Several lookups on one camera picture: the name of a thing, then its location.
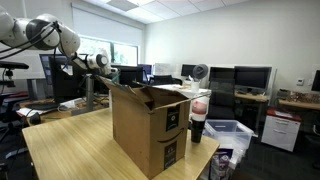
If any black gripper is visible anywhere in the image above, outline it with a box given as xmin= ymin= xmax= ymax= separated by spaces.
xmin=99 ymin=70 xmax=116 ymax=86

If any white cabinet with red top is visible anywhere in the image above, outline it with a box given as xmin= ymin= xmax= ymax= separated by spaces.
xmin=260 ymin=107 xmax=303 ymax=153

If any teal bottle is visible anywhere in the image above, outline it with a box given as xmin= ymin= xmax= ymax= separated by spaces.
xmin=112 ymin=68 xmax=121 ymax=84

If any black computer monitor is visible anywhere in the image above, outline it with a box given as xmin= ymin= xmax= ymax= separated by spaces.
xmin=180 ymin=63 xmax=198 ymax=78
xmin=234 ymin=65 xmax=273 ymax=91
xmin=118 ymin=65 xmax=144 ymax=88
xmin=39 ymin=53 xmax=88 ymax=104
xmin=311 ymin=69 xmax=320 ymax=93

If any grey pole stand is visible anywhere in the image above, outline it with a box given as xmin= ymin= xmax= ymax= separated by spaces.
xmin=70 ymin=73 xmax=98 ymax=116

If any office window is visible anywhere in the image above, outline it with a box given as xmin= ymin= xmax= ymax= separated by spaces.
xmin=75 ymin=34 xmax=139 ymax=67

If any white roller blind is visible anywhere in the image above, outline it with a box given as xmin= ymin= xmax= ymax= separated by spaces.
xmin=71 ymin=3 xmax=144 ymax=48

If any brown cardboard shipping box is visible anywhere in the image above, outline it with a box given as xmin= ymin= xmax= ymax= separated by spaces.
xmin=97 ymin=75 xmax=212 ymax=180

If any ceiling light panel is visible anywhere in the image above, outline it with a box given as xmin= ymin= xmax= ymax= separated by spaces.
xmin=106 ymin=0 xmax=142 ymax=13

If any black keyboard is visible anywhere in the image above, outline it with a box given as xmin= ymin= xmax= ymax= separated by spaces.
xmin=24 ymin=101 xmax=61 ymax=111

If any black computer mouse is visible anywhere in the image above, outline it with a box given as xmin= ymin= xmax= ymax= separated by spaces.
xmin=29 ymin=112 xmax=42 ymax=126

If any white cup with tissue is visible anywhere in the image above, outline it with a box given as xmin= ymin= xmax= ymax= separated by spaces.
xmin=190 ymin=75 xmax=201 ymax=94

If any grey round desk fan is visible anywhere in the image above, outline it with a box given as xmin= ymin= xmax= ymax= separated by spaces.
xmin=192 ymin=63 xmax=210 ymax=81

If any red white black tumbler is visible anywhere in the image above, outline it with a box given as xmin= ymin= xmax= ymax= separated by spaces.
xmin=190 ymin=96 xmax=210 ymax=144

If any clear plastic storage bin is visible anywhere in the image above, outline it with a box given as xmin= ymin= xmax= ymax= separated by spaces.
xmin=203 ymin=119 xmax=255 ymax=158

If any purple white snack bag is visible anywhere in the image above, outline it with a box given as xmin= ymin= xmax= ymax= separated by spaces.
xmin=209 ymin=148 xmax=234 ymax=180

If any wooden office desk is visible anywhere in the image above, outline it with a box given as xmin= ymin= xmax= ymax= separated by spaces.
xmin=278 ymin=91 xmax=320 ymax=112
xmin=234 ymin=91 xmax=271 ymax=134

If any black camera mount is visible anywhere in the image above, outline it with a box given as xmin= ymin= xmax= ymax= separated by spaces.
xmin=0 ymin=60 xmax=30 ymax=88

